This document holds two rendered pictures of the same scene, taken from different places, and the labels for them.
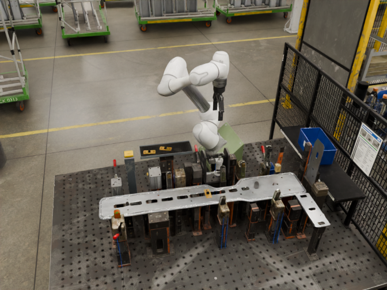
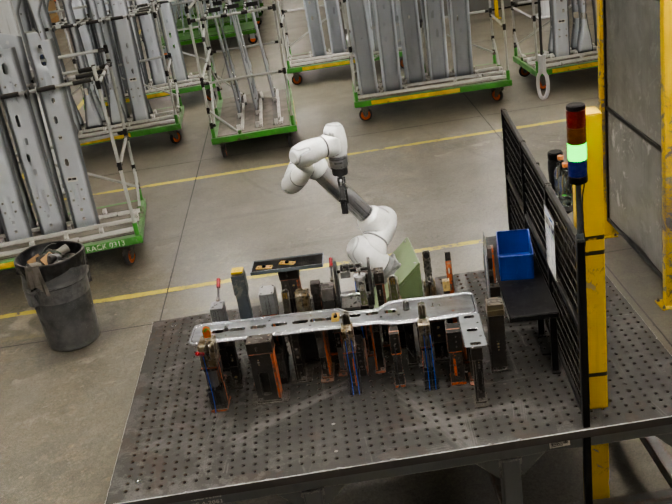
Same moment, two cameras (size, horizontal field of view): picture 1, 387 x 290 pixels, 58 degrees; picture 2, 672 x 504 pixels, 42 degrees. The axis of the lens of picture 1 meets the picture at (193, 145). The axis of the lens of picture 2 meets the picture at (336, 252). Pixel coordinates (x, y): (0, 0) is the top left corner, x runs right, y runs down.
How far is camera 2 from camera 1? 2.25 m
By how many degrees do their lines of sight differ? 19
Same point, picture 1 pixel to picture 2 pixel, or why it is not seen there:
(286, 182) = (453, 303)
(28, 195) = (126, 377)
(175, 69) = not seen: hidden behind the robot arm
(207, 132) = (366, 249)
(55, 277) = (134, 420)
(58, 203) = (152, 351)
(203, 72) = (303, 148)
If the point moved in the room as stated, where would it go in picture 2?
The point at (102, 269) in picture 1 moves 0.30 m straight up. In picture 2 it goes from (191, 414) to (177, 360)
